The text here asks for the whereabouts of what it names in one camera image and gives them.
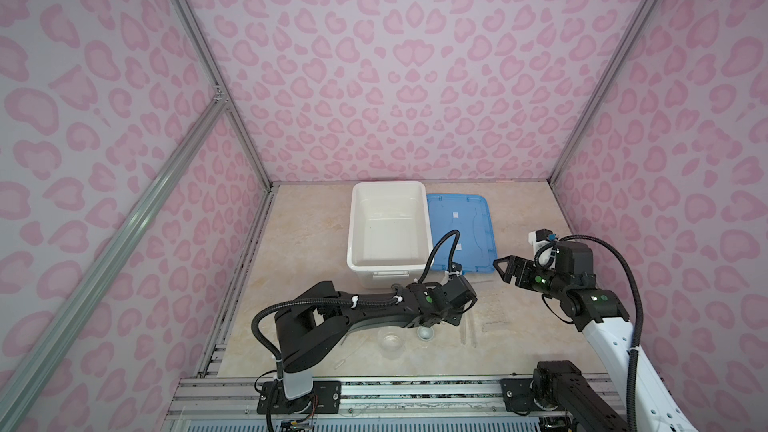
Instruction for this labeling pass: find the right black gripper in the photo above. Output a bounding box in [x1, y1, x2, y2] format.
[491, 254, 570, 301]

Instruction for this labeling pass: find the clear glass beaker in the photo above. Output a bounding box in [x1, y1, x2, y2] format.
[377, 327, 407, 360]

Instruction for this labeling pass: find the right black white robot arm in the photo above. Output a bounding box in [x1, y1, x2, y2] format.
[493, 229, 695, 431]

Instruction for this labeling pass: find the clear plastic bag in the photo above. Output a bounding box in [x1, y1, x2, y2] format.
[477, 292, 511, 334]

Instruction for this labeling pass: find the blue plastic bin lid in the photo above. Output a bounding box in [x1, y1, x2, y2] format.
[427, 193, 498, 274]

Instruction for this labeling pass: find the small white ceramic crucible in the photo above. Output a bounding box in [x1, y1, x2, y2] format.
[416, 327, 435, 342]

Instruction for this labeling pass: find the white plastic storage bin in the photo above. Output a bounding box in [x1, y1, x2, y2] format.
[346, 181, 433, 290]

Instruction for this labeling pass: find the clear plastic pipette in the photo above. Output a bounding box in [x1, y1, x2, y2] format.
[333, 337, 369, 370]

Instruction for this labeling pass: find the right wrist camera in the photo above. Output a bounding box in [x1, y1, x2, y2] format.
[528, 229, 557, 269]

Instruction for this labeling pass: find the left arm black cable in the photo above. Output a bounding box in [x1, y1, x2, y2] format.
[250, 229, 463, 367]

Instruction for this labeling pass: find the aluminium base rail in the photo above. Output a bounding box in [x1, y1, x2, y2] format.
[161, 374, 586, 431]

